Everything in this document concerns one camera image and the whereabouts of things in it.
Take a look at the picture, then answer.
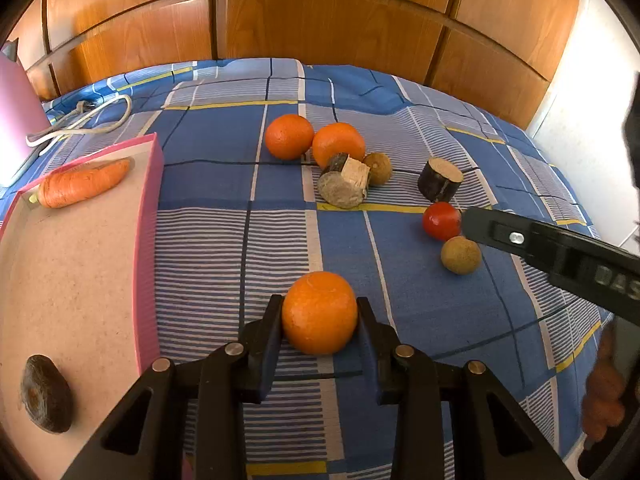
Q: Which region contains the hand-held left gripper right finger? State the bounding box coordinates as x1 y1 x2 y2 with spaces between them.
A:
356 297 576 480

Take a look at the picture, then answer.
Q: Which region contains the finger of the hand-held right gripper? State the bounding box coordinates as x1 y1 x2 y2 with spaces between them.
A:
460 206 535 263

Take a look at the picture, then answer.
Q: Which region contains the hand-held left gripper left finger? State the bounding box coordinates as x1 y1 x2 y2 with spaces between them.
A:
60 294 286 480

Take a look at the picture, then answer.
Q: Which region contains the small brown round fruit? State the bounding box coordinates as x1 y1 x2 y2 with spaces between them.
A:
440 236 482 276
361 152 393 186

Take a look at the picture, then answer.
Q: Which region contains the orange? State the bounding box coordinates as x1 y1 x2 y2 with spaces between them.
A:
264 114 315 161
312 122 367 168
281 271 359 356

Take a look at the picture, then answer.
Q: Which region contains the red tomato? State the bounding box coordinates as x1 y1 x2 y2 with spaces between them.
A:
422 201 463 241

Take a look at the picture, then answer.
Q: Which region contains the dark cylindrical sugarcane piece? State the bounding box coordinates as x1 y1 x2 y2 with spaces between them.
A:
418 157 465 204

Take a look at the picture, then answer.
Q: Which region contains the dark-bark sugarcane piece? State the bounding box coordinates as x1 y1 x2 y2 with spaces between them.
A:
322 152 371 198

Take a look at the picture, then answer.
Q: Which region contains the pink cardboard box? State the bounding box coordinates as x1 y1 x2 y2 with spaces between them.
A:
0 132 164 480

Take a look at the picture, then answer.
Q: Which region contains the person's right hand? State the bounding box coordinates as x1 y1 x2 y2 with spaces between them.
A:
581 327 627 443

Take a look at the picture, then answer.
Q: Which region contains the dark avocado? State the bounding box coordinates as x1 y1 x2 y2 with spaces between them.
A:
20 354 74 434

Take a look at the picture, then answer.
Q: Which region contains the carrot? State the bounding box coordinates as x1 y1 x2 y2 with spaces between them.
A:
29 157 132 209

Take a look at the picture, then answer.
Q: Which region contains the wooden panelled headboard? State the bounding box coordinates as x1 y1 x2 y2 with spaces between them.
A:
5 0 583 131

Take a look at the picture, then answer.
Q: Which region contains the pink electric kettle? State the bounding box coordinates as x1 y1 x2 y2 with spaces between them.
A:
0 40 52 186

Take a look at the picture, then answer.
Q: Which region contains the white power cable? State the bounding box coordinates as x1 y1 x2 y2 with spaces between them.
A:
26 94 133 148

